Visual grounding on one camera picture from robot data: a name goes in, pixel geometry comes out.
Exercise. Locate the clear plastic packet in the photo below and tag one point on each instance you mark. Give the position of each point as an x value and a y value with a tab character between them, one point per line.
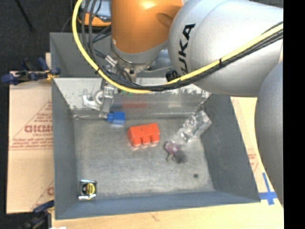
195	126

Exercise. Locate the orange-red toy block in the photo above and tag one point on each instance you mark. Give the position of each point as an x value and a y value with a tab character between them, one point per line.
143	133

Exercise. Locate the shiny curved metal thing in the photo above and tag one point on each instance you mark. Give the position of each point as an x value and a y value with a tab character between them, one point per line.
87	101

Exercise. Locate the small purple toy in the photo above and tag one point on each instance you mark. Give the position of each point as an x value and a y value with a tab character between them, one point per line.
171	147

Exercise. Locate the silver and yellow tape measure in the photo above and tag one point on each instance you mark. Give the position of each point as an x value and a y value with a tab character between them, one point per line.
87	189

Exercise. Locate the blue toy block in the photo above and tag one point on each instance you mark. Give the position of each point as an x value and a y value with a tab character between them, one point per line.
117	117

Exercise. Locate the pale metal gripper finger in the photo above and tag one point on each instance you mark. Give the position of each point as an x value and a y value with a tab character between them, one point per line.
107	101

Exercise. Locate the black cylinder on white bracket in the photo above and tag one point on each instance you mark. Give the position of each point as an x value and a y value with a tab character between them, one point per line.
173	75

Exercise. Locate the grey metal bin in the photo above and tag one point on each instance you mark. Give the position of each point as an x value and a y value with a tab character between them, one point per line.
133	170

